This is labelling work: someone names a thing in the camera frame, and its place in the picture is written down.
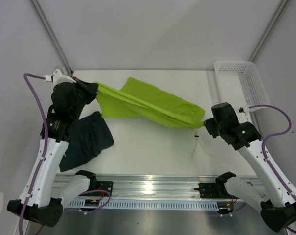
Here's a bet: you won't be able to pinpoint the dark navy shorts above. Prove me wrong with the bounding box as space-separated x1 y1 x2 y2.
59 111 114 172

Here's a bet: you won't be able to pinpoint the lime green shorts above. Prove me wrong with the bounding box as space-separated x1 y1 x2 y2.
97 77 205 129

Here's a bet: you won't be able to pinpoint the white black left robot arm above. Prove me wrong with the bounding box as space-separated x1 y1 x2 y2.
7 81 98 227

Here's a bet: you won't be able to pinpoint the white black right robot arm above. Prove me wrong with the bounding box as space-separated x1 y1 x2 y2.
204 102 296 233

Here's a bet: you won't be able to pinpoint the white plastic basket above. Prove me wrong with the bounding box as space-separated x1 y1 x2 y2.
214 60 271 112

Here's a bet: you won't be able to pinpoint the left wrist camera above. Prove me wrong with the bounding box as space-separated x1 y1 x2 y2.
44 69 76 85

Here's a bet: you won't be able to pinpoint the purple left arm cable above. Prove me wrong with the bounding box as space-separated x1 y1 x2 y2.
18 73 112 235

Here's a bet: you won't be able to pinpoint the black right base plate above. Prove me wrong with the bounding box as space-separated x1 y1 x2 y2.
193 183 228 199

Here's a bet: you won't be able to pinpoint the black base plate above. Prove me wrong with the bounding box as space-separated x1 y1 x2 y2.
193 183 228 199
89 181 113 197

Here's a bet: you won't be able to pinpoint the left aluminium frame post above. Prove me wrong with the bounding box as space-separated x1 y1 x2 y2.
29 0 73 75

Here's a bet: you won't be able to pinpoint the aluminium frame post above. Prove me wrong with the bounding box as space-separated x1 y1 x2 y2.
29 0 73 75
249 0 292 63

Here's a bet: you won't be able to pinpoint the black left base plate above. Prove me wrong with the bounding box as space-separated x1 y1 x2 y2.
89 181 113 197

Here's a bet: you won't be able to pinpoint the aluminium mounting rail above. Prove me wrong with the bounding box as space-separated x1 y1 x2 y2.
52 174 266 202

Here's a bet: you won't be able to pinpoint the right aluminium frame post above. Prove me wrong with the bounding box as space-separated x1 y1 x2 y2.
249 0 292 63

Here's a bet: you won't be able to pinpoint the white slotted cable duct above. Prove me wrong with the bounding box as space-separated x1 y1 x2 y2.
66 199 219 211

